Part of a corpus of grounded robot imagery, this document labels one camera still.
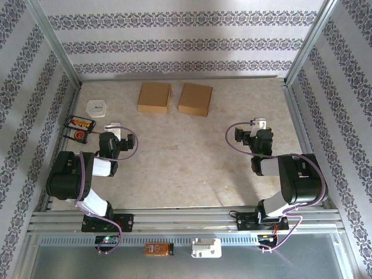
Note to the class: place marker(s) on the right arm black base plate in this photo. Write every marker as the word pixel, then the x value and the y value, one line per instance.
pixel 245 222

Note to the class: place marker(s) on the brown cardboard box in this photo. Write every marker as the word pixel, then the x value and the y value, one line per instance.
pixel 154 97
pixel 194 100

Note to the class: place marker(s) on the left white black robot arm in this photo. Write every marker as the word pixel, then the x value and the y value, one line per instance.
pixel 67 177

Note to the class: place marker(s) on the left aluminium frame post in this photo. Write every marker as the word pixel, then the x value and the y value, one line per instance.
pixel 52 40

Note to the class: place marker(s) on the white plastic bracket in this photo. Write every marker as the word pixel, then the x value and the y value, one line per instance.
pixel 206 248

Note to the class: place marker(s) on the circuit board with green light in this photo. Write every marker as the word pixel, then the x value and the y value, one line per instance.
pixel 107 239

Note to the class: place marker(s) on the aluminium frame post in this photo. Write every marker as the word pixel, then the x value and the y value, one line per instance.
pixel 311 40
pixel 52 40

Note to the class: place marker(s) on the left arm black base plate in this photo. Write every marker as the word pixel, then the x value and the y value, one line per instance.
pixel 125 222

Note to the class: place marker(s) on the aluminium mounting rail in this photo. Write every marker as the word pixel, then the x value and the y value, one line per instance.
pixel 186 218

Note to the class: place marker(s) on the orange flat device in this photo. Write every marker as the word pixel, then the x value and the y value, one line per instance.
pixel 157 250

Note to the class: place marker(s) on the black case with orange bits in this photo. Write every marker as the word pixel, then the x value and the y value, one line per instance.
pixel 80 122

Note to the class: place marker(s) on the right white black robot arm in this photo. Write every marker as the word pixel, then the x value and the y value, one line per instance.
pixel 296 180

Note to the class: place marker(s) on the right aluminium frame post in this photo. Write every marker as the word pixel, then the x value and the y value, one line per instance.
pixel 311 40

